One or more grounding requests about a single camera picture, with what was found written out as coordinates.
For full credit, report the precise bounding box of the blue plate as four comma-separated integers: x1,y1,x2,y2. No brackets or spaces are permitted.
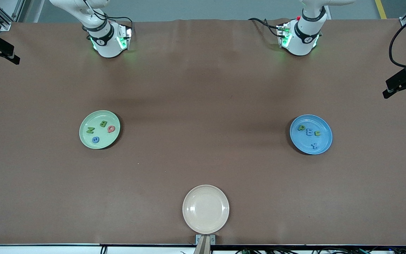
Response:
289,114,332,155

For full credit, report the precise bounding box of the light green plate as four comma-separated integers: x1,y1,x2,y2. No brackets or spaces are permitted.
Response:
79,110,121,150

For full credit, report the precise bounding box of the silver base connector plate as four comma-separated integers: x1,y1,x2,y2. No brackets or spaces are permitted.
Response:
276,22,292,48
118,24,133,50

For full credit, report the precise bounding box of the brown table cover mat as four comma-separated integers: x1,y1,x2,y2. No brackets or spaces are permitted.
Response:
0,18,406,246

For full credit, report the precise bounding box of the beige plate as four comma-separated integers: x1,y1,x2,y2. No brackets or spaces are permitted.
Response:
182,185,230,235

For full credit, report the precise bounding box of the black base cable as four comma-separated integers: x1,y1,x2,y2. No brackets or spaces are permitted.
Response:
248,17,282,37
94,9,135,36

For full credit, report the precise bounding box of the black table edge rail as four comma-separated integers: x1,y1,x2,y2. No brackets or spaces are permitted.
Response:
0,243,406,248

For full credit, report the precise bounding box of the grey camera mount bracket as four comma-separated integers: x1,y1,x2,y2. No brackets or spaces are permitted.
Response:
195,234,216,254

